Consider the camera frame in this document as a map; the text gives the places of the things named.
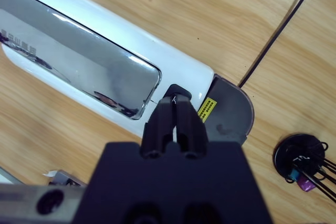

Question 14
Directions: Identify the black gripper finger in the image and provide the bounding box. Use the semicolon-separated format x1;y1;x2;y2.
139;97;175;159
174;94;209;158

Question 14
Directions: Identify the white capsule coffee machine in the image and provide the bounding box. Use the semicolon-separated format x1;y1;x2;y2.
0;0;255;146

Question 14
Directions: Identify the purple coffee capsule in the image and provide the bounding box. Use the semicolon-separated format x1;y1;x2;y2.
298;175;317;191

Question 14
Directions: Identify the blue coffee capsule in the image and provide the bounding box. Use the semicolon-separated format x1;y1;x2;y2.
289;169;301;182

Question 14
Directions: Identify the black capsule holder with rods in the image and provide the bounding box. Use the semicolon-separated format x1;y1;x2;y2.
272;133;336;201

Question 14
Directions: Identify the black machine power cable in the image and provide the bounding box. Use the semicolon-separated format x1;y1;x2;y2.
237;0;321;88

